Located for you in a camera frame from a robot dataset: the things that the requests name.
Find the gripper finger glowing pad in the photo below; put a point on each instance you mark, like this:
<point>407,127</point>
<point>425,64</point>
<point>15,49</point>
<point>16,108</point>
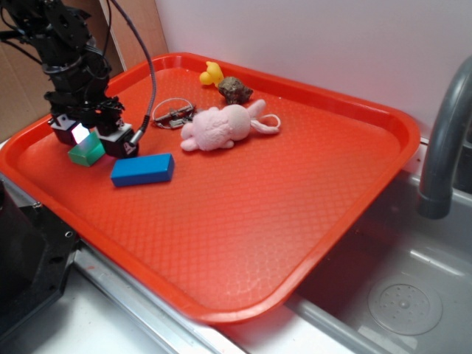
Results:
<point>68,131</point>
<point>118,144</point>

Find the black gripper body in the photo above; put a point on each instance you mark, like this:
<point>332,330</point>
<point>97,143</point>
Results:
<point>88,105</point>

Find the green block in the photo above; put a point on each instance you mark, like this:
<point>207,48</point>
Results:
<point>88,151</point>

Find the blue block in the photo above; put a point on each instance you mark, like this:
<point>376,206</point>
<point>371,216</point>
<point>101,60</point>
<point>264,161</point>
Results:
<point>143,170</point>

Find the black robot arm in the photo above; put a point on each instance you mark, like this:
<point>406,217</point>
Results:
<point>79,71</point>

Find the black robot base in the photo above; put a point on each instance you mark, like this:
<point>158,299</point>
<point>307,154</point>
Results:
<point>36,253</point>

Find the bunch of metal keys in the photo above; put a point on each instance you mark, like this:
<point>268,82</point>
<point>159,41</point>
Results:
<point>173,113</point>

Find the pink plush bunny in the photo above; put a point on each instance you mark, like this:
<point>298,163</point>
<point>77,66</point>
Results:
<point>216,128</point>

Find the yellow rubber duck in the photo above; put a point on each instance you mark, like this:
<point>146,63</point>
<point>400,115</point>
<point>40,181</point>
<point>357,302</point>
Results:
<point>213,74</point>

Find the brown rock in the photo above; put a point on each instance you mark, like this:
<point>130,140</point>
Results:
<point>234,91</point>

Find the red plastic tray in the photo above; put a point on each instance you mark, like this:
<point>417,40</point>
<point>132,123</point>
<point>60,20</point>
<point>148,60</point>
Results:
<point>234,232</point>

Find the grey toy sink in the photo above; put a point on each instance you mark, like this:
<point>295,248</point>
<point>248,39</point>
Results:
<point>395,283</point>

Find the grey faucet spout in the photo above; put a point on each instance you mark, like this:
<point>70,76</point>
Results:
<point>447,164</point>

